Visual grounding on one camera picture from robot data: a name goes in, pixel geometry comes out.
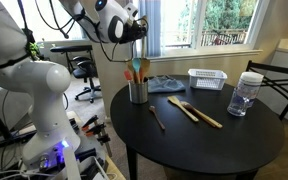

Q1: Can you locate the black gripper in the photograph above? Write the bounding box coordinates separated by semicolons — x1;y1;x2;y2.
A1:
118;21;148;45

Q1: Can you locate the long light wooden spatula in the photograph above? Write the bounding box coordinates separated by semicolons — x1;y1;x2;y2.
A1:
139;14;149;66

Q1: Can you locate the silver utensil holder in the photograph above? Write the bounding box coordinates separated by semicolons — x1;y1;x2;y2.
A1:
128;79;149;105

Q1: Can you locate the small dark wooden spoon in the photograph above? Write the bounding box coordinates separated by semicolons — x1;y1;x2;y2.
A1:
148;105;167;131

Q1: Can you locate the dark-headed wooden spoon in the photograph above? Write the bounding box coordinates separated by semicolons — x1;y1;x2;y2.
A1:
180;101;224;130

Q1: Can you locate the blue curtain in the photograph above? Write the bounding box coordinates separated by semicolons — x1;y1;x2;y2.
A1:
135;0;162;58

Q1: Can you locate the teal silicone spatula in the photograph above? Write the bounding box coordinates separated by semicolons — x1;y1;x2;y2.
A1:
131;57;142;83

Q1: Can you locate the red silicone spatula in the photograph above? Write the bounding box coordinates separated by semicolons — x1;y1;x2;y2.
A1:
123;69;134;82

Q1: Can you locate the white framed window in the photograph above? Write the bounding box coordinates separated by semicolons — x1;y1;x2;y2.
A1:
160;0;263;63

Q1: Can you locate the blue cloth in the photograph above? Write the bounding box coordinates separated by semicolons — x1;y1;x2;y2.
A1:
147;75;187;94

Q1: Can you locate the black office chair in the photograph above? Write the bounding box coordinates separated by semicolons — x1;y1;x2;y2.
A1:
71;55;102;104

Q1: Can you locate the black desk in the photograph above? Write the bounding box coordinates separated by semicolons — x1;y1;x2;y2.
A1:
49;44;94;73

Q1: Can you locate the white plastic basket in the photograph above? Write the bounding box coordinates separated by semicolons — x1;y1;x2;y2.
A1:
188;68;228;91

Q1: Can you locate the wooden deck railing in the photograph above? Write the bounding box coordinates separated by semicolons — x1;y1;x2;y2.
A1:
199;28;249;47

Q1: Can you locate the short light wooden spatula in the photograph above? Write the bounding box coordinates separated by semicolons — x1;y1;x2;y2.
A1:
167;95;200;123

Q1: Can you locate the black orange bar clamp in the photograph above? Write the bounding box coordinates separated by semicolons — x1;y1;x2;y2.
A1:
81;114;100;132
96;133;114;158
84;122;107;138

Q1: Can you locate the clear plastic jar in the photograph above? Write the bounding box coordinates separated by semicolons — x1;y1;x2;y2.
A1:
235;71;265;109

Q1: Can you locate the clear glass mug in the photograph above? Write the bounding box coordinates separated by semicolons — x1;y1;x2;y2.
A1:
226;87;253;118

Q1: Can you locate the black dining chair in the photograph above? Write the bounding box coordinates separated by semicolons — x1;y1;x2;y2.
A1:
245;59;288;122

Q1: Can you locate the black table leg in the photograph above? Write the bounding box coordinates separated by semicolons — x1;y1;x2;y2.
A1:
125;145;139;180
235;169;260;180

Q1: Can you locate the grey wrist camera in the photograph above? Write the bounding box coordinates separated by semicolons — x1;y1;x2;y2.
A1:
123;2;139;18

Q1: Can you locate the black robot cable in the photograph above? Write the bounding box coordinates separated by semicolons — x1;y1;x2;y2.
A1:
15;0;152;113

